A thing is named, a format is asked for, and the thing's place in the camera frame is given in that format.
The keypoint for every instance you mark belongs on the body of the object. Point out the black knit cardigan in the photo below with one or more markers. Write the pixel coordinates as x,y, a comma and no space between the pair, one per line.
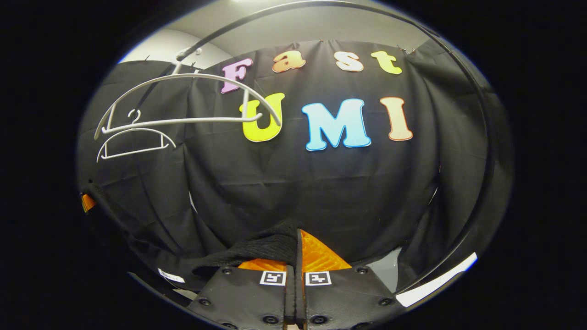
266,243

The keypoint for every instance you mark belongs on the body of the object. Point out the black metal clothes rack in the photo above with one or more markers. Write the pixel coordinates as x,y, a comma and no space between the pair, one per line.
215,38

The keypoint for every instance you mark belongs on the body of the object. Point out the black backdrop cloth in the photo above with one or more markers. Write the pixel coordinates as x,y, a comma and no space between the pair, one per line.
321,192

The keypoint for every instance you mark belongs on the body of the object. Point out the white plastic clothes hanger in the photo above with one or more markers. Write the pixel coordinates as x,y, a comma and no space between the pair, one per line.
183,121
133,152

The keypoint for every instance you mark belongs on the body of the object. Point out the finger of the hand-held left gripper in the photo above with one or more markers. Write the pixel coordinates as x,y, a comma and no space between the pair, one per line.
88,202

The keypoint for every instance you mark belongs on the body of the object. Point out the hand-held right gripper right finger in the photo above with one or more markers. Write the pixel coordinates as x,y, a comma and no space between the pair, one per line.
348,298

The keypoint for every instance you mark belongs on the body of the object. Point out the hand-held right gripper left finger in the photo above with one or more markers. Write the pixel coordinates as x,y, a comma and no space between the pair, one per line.
243,298

